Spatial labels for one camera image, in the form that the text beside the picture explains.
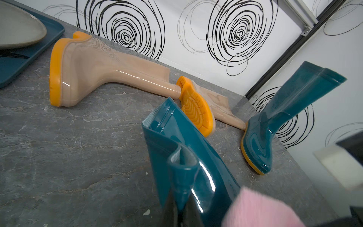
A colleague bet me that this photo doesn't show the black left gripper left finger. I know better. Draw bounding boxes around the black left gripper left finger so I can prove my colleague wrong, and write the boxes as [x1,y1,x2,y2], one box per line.
[158,190,178,227]

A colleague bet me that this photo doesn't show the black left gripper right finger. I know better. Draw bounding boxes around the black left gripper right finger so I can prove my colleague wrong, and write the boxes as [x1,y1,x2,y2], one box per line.
[182,195,204,227]

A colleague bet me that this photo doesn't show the green rubber boot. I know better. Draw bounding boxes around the green rubber boot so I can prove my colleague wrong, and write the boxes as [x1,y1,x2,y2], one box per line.
[241,61,347,175]
[142,98,240,227]

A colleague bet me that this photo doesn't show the pink microfiber cloth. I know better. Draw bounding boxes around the pink microfiber cloth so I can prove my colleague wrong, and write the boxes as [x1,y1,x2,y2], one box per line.
[221,187,304,227]

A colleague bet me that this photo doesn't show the beige rubber boot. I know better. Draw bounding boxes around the beige rubber boot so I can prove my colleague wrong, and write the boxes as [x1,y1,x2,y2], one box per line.
[176,76,246,137]
[49,31,181,107]

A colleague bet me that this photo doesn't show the teal rectangular tray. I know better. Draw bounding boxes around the teal rectangular tray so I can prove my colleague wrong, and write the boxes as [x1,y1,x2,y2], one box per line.
[1,1,65,88]

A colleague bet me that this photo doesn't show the black knife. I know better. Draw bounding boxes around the black knife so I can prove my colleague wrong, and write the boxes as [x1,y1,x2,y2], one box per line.
[0,50,29,59]

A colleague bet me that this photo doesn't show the grey round plate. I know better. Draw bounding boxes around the grey round plate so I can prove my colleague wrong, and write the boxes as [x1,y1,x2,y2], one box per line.
[1,1,47,50]

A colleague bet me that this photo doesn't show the grey wall rail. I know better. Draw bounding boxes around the grey wall rail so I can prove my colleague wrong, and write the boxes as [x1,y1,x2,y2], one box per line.
[285,0,318,37]

